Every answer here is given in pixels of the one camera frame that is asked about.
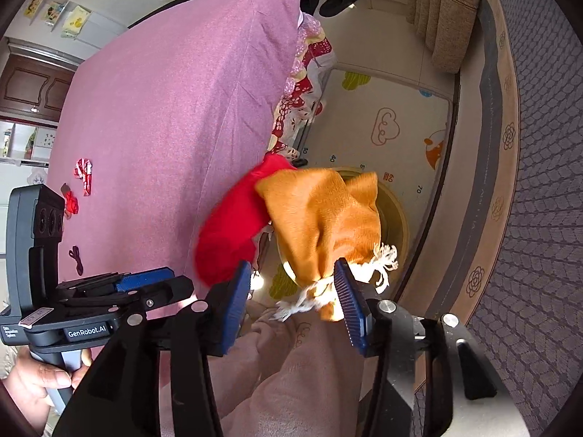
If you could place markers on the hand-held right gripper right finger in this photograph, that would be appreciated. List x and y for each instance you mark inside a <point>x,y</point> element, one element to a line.
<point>353,309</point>

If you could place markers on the red cloth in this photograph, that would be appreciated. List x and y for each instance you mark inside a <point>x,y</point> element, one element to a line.
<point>227,236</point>

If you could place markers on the black slipper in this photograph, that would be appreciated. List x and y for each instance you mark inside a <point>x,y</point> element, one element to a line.
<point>309,2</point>
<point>339,1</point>

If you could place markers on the pink bed sheet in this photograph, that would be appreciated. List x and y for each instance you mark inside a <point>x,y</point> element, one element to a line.
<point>173,100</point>

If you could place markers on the white fridge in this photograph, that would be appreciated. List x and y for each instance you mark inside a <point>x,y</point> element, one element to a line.
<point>22,145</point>

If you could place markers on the red floral quilt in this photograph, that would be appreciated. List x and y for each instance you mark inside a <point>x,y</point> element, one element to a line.
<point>300,95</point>

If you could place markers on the red and white wrapper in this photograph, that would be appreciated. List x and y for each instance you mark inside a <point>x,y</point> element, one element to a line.
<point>84,175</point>

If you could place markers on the round golden basin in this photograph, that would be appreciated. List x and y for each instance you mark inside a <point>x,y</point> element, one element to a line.
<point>392,218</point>

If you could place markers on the small red wrapper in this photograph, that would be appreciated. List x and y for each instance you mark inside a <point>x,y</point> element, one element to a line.
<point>71,204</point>

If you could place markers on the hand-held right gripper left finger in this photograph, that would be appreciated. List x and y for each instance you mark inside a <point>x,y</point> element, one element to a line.
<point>237,309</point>

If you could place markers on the person's pink pants leg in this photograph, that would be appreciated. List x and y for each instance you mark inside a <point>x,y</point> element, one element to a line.
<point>291,373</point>

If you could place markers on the orange plush cloth with fringe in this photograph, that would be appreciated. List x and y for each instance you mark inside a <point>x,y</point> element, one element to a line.
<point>319,218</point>

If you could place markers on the grey patterned rug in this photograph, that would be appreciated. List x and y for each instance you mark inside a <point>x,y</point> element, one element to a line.
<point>537,191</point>

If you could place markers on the person's left hand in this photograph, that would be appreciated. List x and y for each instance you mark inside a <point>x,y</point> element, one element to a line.
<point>27,378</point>

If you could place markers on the picture book with face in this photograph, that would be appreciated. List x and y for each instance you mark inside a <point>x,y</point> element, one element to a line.
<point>34,5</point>

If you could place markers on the brown wooden door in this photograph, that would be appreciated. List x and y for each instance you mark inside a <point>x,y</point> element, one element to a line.
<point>32,86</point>

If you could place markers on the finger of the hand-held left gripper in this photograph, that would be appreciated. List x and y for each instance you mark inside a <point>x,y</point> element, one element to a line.
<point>168,292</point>
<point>145,279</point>

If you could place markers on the cartoon print play mat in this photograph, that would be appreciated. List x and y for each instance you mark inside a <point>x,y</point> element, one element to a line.
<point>387,114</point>

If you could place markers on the pale picture book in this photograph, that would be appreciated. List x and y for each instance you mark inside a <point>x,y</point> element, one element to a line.
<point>54,12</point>

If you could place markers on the beige curtain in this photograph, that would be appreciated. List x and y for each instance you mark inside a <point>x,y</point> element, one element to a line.
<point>446,32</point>

